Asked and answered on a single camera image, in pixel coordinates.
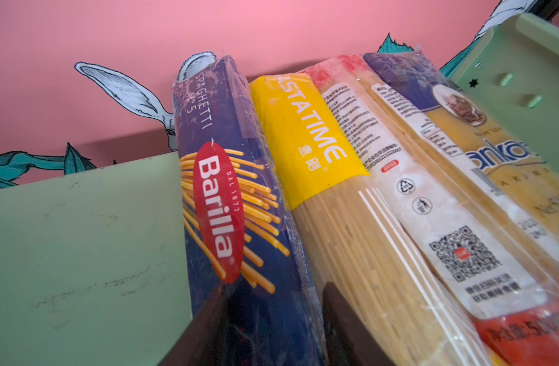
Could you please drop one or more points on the Ankara spaghetti bag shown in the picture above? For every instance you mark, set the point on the Ankara spaghetti bag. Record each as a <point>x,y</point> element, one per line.
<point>509,163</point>

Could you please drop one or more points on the yellow Pastatime spaghetti bag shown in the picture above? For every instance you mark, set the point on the yellow Pastatime spaghetti bag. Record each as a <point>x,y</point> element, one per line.
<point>351,238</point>

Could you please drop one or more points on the green metal shelf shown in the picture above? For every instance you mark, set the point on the green metal shelf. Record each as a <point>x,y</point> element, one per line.
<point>94,266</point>

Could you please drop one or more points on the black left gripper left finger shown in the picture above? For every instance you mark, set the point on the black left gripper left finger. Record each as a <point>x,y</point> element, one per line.
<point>203,341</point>

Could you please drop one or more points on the blue Barilla spaghetti bag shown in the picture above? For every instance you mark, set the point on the blue Barilla spaghetti bag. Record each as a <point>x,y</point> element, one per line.
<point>240,235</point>

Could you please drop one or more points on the red spaghetti bag white label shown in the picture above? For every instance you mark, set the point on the red spaghetti bag white label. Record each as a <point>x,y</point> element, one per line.
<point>486,250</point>

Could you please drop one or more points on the black enclosure frame post right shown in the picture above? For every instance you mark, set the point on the black enclosure frame post right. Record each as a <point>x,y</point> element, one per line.
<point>545,9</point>

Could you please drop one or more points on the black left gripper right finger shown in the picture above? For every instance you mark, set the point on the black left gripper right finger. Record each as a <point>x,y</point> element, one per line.
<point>348,341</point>

